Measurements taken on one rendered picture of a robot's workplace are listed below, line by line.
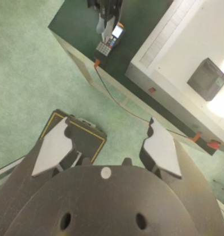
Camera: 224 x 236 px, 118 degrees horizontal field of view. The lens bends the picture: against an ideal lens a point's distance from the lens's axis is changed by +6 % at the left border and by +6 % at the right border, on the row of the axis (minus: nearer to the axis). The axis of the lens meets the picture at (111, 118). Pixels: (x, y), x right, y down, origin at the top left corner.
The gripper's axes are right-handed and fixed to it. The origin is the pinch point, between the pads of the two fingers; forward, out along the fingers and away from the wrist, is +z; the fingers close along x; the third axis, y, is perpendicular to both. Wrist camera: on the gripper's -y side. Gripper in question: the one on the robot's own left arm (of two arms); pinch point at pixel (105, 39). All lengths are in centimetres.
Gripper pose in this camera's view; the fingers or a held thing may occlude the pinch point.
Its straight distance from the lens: 47.4
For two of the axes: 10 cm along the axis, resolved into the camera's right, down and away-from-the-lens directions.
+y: -4.9, 8.5, -2.1
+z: -1.9, 1.4, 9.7
